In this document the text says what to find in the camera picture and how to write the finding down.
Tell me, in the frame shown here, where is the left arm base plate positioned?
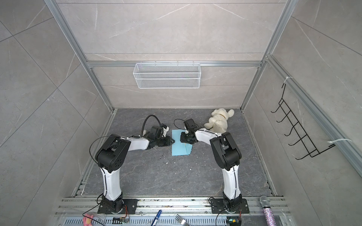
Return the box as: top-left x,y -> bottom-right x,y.
97,199 -> 138,214

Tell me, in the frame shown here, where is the silver fork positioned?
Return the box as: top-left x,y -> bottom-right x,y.
175,214 -> 190,226

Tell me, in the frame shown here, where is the white plush teddy bear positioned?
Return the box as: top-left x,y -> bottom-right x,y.
204,108 -> 235,133

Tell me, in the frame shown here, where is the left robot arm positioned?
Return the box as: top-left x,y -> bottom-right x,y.
92,115 -> 175,214

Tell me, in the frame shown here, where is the blue marker pen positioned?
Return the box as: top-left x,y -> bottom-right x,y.
151,210 -> 162,226

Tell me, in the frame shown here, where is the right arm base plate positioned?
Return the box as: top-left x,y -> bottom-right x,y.
208,197 -> 250,214

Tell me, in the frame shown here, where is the glitter pink microphone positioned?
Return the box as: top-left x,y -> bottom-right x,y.
259,195 -> 277,226

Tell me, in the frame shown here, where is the white wire mesh basket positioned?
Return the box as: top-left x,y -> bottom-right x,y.
133,63 -> 201,89

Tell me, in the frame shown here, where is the light blue envelope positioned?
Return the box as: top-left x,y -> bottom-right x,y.
172,130 -> 192,156

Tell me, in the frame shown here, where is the pink small object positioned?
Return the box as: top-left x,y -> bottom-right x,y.
83,214 -> 94,226

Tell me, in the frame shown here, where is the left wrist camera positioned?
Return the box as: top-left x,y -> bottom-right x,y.
161,123 -> 169,137

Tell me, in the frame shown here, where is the black wire hook rack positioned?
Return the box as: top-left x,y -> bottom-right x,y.
271,84 -> 336,160

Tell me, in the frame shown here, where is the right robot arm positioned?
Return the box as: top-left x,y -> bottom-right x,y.
180,119 -> 242,212

